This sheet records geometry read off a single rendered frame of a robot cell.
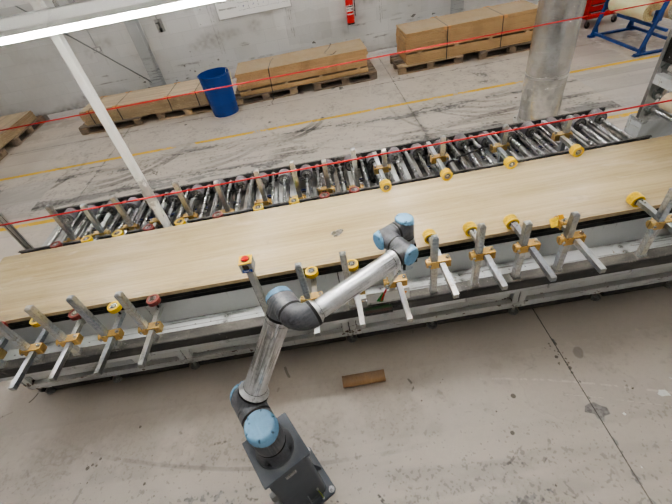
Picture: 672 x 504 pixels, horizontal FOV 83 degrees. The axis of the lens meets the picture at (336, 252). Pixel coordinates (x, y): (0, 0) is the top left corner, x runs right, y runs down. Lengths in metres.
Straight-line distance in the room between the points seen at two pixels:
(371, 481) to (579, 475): 1.16
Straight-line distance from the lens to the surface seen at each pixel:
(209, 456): 2.94
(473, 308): 3.02
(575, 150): 3.28
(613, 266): 2.79
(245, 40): 8.85
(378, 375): 2.78
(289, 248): 2.51
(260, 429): 1.88
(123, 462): 3.23
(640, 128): 4.06
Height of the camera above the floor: 2.51
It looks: 42 degrees down
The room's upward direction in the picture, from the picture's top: 12 degrees counter-clockwise
